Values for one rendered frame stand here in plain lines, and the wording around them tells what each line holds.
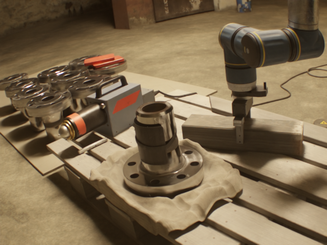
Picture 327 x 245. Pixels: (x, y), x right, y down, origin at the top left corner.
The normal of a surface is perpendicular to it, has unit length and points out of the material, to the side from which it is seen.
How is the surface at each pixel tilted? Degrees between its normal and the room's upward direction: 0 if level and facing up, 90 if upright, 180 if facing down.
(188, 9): 90
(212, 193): 59
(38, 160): 0
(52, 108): 90
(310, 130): 0
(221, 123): 0
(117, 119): 90
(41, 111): 90
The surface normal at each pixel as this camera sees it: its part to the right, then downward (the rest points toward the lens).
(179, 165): 0.77, -0.04
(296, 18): -0.67, 0.44
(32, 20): 0.65, 0.24
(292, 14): -0.88, 0.31
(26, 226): -0.12, -0.90
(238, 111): -0.40, 0.43
